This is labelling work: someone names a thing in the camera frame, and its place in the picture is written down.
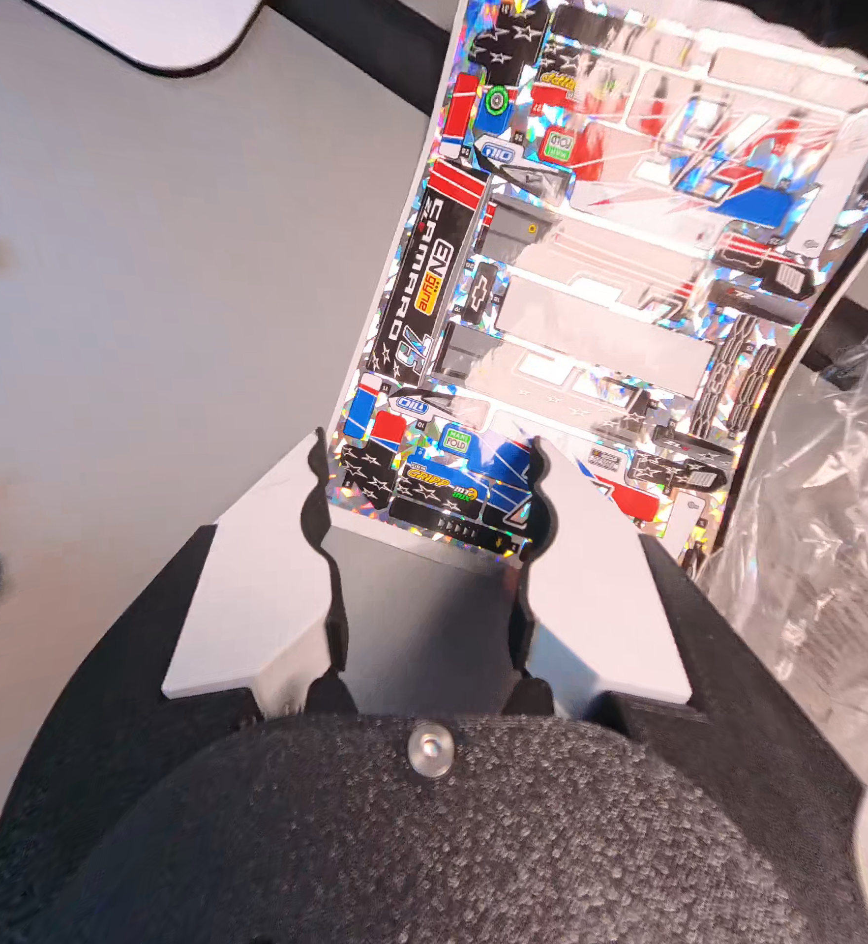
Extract holographic sticker sheet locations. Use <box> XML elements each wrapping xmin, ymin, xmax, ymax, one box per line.
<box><xmin>327</xmin><ymin>0</ymin><xmax>868</xmax><ymax>572</ymax></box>

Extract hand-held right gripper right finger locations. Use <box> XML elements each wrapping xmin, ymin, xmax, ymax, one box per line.
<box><xmin>509</xmin><ymin>435</ymin><xmax>694</xmax><ymax>722</ymax></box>

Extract clear plastic bags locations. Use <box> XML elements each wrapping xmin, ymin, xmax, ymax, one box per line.
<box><xmin>699</xmin><ymin>306</ymin><xmax>868</xmax><ymax>768</ymax></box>

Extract white book stand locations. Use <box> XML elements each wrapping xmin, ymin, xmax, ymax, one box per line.
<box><xmin>28</xmin><ymin>0</ymin><xmax>267</xmax><ymax>76</ymax></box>

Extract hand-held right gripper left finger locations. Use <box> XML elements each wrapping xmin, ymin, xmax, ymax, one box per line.
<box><xmin>161</xmin><ymin>425</ymin><xmax>351</xmax><ymax>721</ymax></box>

